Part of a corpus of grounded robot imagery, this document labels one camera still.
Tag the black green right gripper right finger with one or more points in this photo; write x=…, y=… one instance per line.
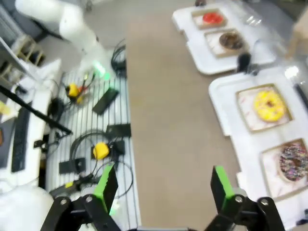
x=221, y=190

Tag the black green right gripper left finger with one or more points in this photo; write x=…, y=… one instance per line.
x=101, y=192

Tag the brown cardboard donut box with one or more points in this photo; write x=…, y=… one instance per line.
x=213, y=44
x=270, y=173
x=245, y=113
x=197, y=22

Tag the yellow glazed donut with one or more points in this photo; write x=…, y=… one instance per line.
x=262, y=110

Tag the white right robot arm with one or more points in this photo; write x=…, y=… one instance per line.
x=21, y=209

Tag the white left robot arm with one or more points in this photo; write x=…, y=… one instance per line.
x=72, y=24

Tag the chocolate donut with coloured sprinkles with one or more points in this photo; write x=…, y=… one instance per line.
x=294, y=163

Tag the chocolate glazed donut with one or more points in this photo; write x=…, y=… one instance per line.
x=231, y=41

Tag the red glazed donut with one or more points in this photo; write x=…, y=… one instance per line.
x=212, y=17

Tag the black flat mounting plate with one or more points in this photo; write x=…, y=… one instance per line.
x=72, y=166

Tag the yellow emergency stop button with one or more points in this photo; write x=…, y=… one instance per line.
x=101, y=151
x=72, y=90

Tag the white slotted mounting platform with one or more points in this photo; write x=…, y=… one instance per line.
x=89, y=122

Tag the white display tray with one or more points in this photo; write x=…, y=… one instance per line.
x=223, y=103
x=190, y=41

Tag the black rectangular power box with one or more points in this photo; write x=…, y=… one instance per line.
x=106, y=101

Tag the black keyboard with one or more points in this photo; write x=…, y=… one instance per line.
x=20, y=142

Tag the white computer desk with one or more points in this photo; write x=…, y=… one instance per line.
x=38, y=120

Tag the black long pole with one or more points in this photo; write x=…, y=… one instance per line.
x=36, y=111

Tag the clear hinged tray lid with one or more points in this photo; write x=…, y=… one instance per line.
x=253, y=19
x=290, y=72

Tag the wooden shelf rack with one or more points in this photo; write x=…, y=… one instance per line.
x=26, y=50

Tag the black flat bracket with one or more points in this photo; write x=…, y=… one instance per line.
x=119, y=130

